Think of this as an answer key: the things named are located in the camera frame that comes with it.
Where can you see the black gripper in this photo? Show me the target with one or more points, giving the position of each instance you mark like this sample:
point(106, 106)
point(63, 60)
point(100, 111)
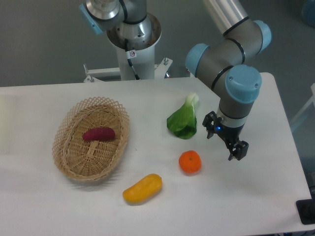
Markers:
point(230, 135)

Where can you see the black device at table edge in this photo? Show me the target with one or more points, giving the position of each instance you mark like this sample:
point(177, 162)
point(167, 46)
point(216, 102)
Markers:
point(306, 211)

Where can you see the woven wicker basket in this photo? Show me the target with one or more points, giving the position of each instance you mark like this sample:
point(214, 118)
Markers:
point(90, 160)

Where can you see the yellow mango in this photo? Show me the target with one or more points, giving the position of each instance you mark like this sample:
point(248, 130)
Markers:
point(143, 189)

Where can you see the purple sweet potato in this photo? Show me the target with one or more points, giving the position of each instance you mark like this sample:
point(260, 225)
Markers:
point(99, 134)

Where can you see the orange tangerine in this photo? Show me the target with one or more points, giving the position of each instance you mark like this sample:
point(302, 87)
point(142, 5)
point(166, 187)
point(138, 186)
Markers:
point(190, 162)

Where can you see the green bok choy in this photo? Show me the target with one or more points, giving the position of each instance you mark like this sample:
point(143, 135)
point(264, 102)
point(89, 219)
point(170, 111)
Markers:
point(182, 123)

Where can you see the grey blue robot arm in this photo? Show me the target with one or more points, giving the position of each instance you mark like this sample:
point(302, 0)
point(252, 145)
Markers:
point(222, 68)

